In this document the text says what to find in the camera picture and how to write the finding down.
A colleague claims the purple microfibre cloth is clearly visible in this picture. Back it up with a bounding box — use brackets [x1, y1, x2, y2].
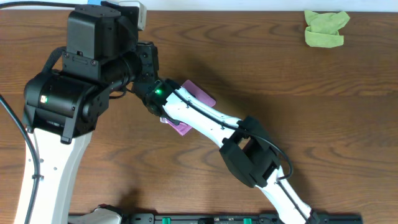
[160, 80, 216, 136]

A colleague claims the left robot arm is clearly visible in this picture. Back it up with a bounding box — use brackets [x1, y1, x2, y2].
[14, 42, 159, 223]

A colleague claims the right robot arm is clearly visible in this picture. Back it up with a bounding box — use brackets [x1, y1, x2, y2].
[143, 80, 320, 223]

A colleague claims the folded blue cloth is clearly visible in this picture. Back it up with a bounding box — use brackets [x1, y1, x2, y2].
[87, 0, 102, 5]

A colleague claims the crumpled green cloth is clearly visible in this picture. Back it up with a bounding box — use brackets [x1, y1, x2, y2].
[304, 10, 350, 48]

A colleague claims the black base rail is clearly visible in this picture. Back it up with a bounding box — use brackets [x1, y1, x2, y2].
[68, 212, 364, 224]

